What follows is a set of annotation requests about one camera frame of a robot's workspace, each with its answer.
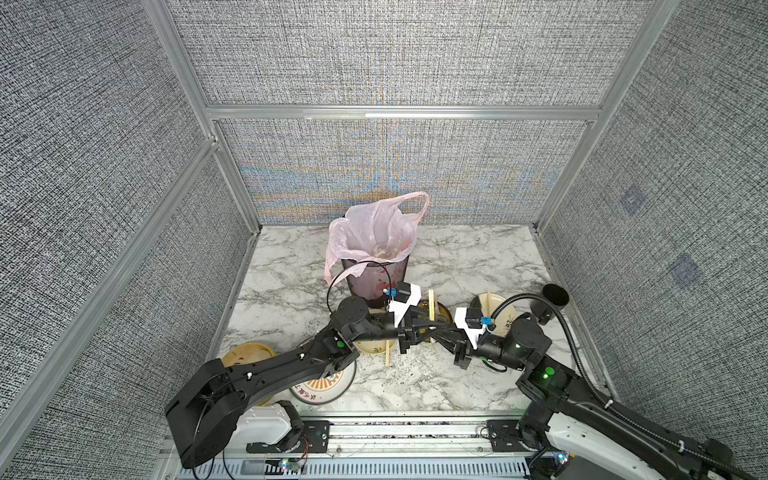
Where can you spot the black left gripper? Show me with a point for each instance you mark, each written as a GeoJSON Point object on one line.
{"type": "Point", "coordinates": [409, 329]}

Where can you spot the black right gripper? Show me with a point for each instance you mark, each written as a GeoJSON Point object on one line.
{"type": "Point", "coordinates": [462, 347]}

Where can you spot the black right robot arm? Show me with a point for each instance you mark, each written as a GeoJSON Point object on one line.
{"type": "Point", "coordinates": [568, 413]}

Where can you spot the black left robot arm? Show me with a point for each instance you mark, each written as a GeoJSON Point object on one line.
{"type": "Point", "coordinates": [204, 414]}

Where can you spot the yellow patterned black plate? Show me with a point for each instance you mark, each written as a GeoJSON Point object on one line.
{"type": "Point", "coordinates": [441, 312]}

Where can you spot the cream small plate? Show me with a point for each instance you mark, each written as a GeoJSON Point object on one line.
{"type": "Point", "coordinates": [375, 347]}

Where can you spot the black mesh trash bin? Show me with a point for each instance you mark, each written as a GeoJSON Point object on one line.
{"type": "Point", "coordinates": [369, 279]}

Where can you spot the black mug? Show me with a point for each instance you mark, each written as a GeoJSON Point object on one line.
{"type": "Point", "coordinates": [554, 294]}

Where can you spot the pink plastic trash bag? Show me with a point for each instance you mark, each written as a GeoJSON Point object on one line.
{"type": "Point", "coordinates": [383, 231]}

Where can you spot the yellow steamer basket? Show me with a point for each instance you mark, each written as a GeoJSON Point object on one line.
{"type": "Point", "coordinates": [247, 353]}

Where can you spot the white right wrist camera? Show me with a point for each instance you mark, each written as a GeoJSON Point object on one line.
{"type": "Point", "coordinates": [471, 318]}

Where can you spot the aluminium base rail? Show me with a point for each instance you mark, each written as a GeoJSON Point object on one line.
{"type": "Point", "coordinates": [416, 445]}

